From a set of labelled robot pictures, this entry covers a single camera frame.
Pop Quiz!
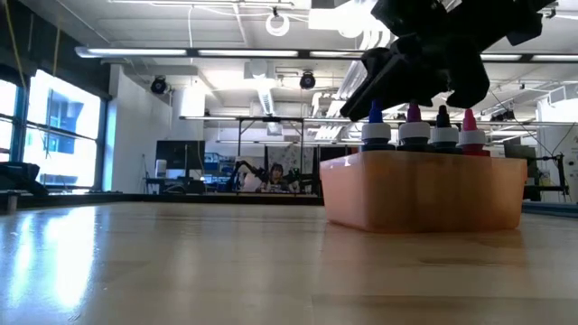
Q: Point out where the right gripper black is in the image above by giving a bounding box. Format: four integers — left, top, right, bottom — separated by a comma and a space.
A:
340, 0, 543, 122

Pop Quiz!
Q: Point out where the large bottle blue cap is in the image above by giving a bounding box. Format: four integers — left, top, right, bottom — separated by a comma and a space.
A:
360, 99, 393, 153

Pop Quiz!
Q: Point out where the large bottle purple cap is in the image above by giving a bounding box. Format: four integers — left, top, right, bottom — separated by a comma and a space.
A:
396, 101, 433, 153

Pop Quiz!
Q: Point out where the large bottle black cap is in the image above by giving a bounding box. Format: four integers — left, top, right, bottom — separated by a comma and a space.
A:
428, 105, 461, 154

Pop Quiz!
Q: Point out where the large bottle pink cap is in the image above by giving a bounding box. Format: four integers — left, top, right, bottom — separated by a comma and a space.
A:
457, 107, 491, 157

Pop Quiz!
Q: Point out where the orange translucent plastic bin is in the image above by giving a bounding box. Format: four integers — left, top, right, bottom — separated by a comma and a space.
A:
319, 150, 528, 234

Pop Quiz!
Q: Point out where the black framed rack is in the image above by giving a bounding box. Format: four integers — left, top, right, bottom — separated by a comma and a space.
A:
235, 116, 307, 195

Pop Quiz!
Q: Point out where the person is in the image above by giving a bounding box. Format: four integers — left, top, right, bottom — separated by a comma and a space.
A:
264, 162, 293, 194

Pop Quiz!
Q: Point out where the black background stand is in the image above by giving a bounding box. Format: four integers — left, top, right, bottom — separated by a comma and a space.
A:
523, 152, 571, 203

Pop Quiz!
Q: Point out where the background black monitor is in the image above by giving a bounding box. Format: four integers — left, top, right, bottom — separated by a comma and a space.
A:
155, 139, 207, 172

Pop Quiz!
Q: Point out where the long ceiling light strip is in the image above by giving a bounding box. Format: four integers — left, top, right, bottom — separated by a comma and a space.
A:
74, 44, 578, 62

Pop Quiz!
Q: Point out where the silver air duct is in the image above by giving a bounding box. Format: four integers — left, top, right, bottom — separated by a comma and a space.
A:
243, 58, 284, 116

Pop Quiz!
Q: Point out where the white cable coil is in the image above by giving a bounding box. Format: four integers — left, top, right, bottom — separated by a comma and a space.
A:
265, 13, 291, 38

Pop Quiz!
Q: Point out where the black aluminium table frame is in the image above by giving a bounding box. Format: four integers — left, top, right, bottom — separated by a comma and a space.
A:
0, 191, 578, 218

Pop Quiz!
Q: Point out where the large glass window wall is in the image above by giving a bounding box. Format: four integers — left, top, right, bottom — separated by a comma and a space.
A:
0, 67, 104, 193

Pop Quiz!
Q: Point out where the yellow cable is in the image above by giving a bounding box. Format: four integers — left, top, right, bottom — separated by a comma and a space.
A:
2, 0, 24, 91

